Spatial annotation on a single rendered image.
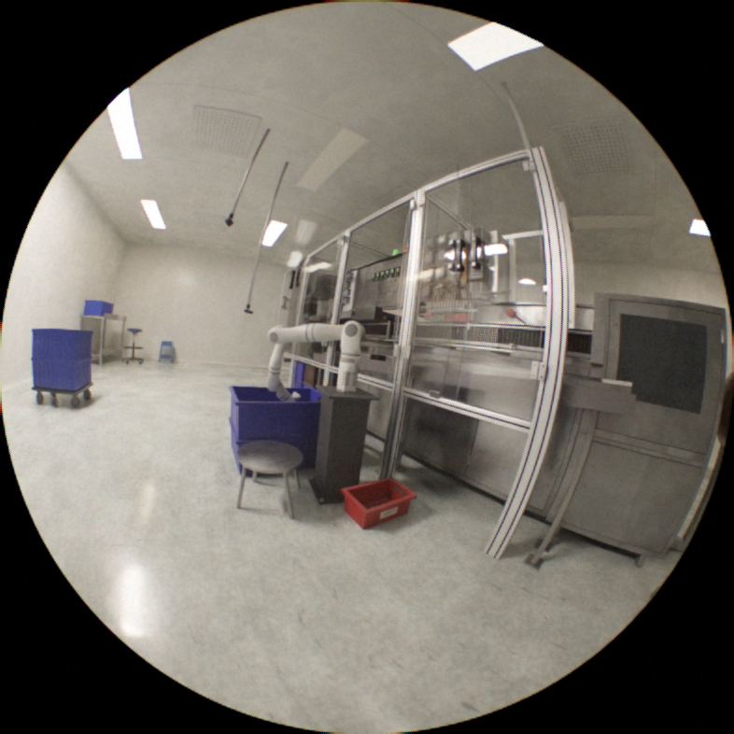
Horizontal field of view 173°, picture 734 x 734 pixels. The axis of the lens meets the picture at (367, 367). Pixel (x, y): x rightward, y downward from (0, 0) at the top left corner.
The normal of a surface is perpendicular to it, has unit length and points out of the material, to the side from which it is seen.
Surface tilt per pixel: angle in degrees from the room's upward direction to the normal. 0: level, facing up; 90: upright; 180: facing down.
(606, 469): 90
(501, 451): 90
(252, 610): 0
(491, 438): 90
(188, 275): 90
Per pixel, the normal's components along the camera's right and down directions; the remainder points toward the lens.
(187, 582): 0.13, -0.99
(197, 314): 0.57, 0.14
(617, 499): -0.81, -0.07
